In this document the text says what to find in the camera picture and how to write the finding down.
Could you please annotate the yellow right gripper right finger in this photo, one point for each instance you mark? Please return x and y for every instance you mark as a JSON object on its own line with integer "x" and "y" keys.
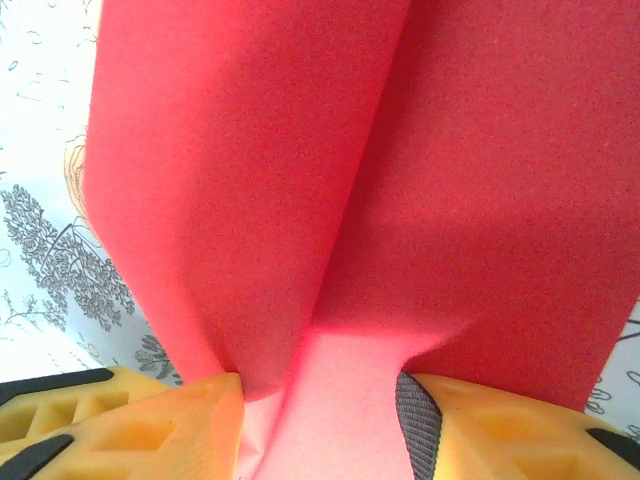
{"x": 500, "y": 440}

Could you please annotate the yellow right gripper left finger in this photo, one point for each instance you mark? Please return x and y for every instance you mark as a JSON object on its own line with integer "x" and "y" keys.
{"x": 125, "y": 430}

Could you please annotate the red paper sheet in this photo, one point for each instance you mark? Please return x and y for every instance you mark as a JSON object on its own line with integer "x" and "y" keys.
{"x": 300, "y": 150}

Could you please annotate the floral patterned table cover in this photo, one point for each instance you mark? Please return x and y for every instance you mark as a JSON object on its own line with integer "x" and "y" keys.
{"x": 30, "y": 150}

